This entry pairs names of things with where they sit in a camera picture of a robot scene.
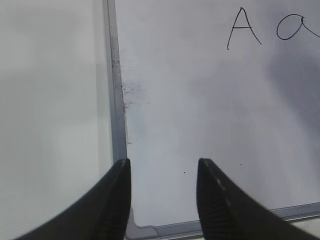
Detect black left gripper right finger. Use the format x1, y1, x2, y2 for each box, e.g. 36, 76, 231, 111
196, 158, 315, 240

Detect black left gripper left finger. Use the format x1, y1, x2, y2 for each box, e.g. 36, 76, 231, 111
19, 158, 132, 240

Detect white board with grey frame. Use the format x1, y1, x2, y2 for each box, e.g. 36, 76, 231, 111
103, 0, 320, 240

